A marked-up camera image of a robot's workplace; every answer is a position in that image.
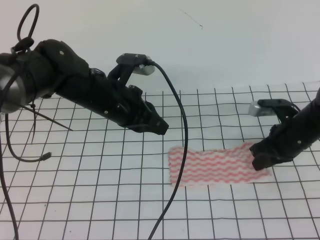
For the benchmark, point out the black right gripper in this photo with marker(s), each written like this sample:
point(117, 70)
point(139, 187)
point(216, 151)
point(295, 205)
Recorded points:
point(287, 140)

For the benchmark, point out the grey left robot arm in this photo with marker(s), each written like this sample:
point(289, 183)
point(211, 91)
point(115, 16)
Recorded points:
point(25, 77)

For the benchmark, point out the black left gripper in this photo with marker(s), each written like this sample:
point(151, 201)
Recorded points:
point(74, 80)

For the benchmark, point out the pink wavy-striped towel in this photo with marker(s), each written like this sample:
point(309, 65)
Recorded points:
point(221, 166)

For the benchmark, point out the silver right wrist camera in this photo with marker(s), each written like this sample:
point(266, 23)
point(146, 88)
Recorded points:
point(282, 108)

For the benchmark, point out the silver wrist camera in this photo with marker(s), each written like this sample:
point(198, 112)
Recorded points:
point(282, 108)
point(131, 63)

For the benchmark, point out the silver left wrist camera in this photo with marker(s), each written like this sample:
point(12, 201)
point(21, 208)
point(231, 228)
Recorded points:
point(131, 63)

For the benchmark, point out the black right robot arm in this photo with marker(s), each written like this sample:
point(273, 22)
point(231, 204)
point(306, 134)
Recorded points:
point(298, 129)

